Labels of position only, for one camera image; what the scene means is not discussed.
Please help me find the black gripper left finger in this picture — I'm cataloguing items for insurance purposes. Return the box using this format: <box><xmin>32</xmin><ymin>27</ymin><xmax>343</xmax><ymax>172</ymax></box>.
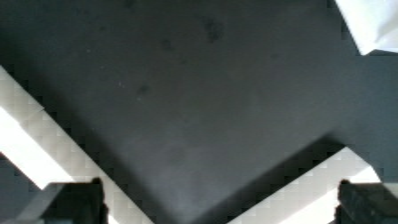
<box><xmin>13</xmin><ymin>178</ymin><xmax>109</xmax><ymax>224</ymax></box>

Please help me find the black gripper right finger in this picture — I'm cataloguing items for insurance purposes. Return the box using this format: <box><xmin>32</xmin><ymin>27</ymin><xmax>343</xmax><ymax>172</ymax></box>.
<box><xmin>336</xmin><ymin>180</ymin><xmax>398</xmax><ymax>224</ymax></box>

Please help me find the white drawer cabinet frame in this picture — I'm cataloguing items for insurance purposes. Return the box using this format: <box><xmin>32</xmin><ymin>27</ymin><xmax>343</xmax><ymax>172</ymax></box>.
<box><xmin>334</xmin><ymin>0</ymin><xmax>398</xmax><ymax>55</ymax></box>

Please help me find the white L-shaped boundary rail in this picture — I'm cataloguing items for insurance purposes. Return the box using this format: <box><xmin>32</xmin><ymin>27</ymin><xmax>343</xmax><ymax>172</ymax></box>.
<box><xmin>0</xmin><ymin>67</ymin><xmax>381</xmax><ymax>224</ymax></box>

